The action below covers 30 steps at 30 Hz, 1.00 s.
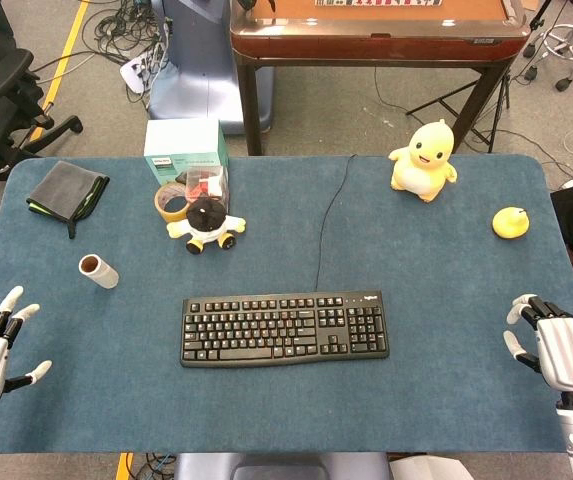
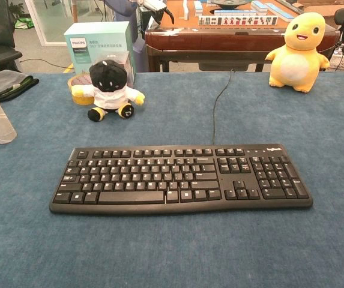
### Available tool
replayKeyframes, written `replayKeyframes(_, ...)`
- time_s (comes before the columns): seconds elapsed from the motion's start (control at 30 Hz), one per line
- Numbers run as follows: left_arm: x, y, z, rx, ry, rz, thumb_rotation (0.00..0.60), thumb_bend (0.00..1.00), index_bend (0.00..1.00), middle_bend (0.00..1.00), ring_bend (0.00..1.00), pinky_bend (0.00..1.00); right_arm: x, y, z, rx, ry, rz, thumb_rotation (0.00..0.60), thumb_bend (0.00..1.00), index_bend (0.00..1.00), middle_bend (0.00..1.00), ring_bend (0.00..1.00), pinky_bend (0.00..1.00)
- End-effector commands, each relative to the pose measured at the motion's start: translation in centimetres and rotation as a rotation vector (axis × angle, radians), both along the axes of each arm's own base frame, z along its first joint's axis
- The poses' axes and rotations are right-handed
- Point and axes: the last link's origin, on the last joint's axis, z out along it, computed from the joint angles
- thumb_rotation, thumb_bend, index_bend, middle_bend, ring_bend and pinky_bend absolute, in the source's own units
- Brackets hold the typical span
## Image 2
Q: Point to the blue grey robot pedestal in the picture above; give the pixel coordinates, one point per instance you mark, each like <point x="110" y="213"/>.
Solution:
<point x="126" y="15"/>

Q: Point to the grey folded cloth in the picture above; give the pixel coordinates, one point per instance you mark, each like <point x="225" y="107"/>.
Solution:
<point x="3" y="82"/>

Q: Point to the clear plastic box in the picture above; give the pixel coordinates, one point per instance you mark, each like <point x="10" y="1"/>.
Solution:
<point x="124" y="60"/>

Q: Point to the black plush doll white coat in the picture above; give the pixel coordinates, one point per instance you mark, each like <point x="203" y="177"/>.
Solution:
<point x="108" y="78"/>

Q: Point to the black Logitech keyboard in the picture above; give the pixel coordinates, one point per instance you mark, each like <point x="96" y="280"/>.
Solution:
<point x="159" y="180"/>

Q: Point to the yellow tape roll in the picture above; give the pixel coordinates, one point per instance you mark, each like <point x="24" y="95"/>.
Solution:
<point x="78" y="100"/>

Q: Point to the large yellow plush duck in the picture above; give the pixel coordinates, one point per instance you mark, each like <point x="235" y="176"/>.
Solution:
<point x="297" y="60"/>

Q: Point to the teal white Philips box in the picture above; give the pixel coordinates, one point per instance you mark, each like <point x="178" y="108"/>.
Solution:
<point x="99" y="39"/>

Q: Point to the background white black robot hand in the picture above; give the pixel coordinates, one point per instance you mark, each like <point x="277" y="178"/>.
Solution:
<point x="156" y="7"/>

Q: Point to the blue table mat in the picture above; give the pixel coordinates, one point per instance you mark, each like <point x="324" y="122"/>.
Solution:
<point x="171" y="255"/>

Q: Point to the mahjong tile row face up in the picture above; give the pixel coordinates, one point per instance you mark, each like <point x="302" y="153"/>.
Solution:
<point x="237" y="21"/>

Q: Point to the brown mahjong table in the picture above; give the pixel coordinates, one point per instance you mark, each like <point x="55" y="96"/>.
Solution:
<point x="234" y="39"/>

